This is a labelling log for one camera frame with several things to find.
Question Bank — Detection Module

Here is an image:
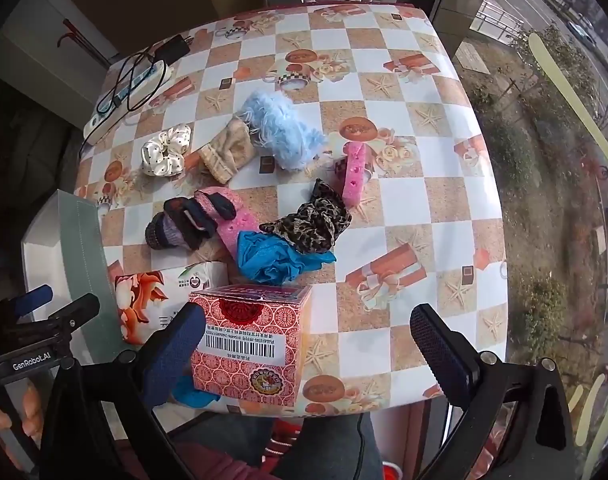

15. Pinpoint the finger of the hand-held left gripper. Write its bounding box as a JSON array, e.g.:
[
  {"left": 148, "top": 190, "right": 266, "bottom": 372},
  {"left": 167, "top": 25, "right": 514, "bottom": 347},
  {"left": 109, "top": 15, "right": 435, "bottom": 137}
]
[
  {"left": 11, "top": 284, "right": 55, "bottom": 318},
  {"left": 44, "top": 292, "right": 101, "bottom": 335}
]

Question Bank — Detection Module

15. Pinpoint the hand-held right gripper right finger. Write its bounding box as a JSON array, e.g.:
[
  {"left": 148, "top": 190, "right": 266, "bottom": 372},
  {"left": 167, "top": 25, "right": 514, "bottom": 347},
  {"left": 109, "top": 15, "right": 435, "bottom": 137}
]
[{"left": 409, "top": 302, "right": 592, "bottom": 480}]

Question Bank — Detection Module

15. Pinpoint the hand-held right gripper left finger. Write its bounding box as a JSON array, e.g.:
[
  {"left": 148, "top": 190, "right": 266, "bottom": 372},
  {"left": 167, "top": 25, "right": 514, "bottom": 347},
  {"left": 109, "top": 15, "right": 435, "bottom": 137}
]
[{"left": 39, "top": 302, "right": 207, "bottom": 480}]

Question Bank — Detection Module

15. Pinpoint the white cardboard box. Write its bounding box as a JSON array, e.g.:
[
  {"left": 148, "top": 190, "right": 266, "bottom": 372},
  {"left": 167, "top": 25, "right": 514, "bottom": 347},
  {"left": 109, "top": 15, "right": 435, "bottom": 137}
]
[{"left": 21, "top": 189, "right": 117, "bottom": 366}]

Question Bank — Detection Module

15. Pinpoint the blue cloth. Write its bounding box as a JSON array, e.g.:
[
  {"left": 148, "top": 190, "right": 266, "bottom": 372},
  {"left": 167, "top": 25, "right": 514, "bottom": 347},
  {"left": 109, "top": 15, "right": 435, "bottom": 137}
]
[{"left": 235, "top": 230, "right": 337, "bottom": 286}]

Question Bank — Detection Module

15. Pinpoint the leopard print scrunchie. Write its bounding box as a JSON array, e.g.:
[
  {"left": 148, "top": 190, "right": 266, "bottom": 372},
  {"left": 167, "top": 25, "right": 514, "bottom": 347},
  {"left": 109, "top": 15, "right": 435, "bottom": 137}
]
[{"left": 259, "top": 178, "right": 352, "bottom": 255}]

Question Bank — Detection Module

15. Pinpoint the white polka dot scrunchie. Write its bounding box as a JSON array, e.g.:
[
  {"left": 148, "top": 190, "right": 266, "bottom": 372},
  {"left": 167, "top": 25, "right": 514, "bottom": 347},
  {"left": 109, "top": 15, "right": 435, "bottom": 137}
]
[{"left": 140, "top": 122, "right": 192, "bottom": 177}]

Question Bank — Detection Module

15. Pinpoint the floral tissue pack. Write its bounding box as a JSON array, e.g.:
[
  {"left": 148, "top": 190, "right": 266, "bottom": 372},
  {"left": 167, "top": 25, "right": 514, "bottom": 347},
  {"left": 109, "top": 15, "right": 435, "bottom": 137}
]
[{"left": 113, "top": 261, "right": 230, "bottom": 346}]

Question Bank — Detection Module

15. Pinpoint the red patterned carton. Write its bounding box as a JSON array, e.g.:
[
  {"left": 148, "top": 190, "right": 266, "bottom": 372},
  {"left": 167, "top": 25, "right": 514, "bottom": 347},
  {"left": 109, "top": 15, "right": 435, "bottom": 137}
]
[{"left": 188, "top": 282, "right": 314, "bottom": 407}]

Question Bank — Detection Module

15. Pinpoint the purple black knit glove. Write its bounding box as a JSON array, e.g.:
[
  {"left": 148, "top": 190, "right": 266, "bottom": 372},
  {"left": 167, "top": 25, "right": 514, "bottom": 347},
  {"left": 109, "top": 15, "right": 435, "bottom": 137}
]
[{"left": 145, "top": 196, "right": 237, "bottom": 252}]

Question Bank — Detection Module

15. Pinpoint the checkered printed tablecloth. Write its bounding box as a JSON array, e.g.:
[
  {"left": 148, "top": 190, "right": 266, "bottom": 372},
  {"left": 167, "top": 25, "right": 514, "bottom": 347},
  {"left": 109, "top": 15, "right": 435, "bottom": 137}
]
[{"left": 73, "top": 2, "right": 509, "bottom": 418}]

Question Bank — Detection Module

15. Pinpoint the person's leg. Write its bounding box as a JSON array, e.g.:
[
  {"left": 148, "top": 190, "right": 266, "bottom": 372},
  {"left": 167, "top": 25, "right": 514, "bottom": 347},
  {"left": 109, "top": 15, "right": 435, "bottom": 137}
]
[{"left": 184, "top": 410, "right": 385, "bottom": 480}]

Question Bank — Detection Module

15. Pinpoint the pink sponge with holes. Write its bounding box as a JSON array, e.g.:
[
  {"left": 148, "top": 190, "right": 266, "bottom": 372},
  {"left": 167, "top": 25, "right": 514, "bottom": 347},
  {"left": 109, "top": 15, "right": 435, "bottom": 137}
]
[{"left": 341, "top": 141, "right": 372, "bottom": 206}]

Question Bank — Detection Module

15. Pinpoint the white power strip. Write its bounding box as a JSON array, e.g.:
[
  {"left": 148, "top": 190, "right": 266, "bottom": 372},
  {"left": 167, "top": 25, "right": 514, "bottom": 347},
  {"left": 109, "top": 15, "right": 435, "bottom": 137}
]
[{"left": 82, "top": 59, "right": 172, "bottom": 143}]

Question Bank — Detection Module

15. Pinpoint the beige knitted sock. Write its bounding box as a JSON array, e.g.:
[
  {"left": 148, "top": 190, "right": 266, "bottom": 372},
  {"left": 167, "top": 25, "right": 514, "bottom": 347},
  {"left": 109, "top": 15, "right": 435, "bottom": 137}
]
[{"left": 199, "top": 115, "right": 257, "bottom": 185}]

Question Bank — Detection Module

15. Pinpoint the light blue fluffy scrunchie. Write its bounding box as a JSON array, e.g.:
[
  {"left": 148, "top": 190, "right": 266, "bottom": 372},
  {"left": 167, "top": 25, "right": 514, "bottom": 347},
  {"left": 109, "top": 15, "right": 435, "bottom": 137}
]
[{"left": 240, "top": 90, "right": 327, "bottom": 171}]

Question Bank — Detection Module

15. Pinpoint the white cabinet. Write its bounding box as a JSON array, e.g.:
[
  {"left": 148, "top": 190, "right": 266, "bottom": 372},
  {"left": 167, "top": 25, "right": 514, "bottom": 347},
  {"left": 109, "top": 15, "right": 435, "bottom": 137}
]
[{"left": 0, "top": 0, "right": 120, "bottom": 131}]

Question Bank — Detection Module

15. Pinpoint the black power adapter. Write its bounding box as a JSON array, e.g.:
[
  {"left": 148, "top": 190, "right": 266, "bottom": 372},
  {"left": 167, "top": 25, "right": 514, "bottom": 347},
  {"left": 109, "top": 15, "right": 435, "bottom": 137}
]
[{"left": 154, "top": 35, "right": 191, "bottom": 63}]

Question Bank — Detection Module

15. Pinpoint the black power cable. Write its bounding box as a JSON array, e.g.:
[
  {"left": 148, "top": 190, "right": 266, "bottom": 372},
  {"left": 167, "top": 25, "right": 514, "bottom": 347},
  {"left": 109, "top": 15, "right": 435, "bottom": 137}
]
[{"left": 96, "top": 35, "right": 185, "bottom": 116}]

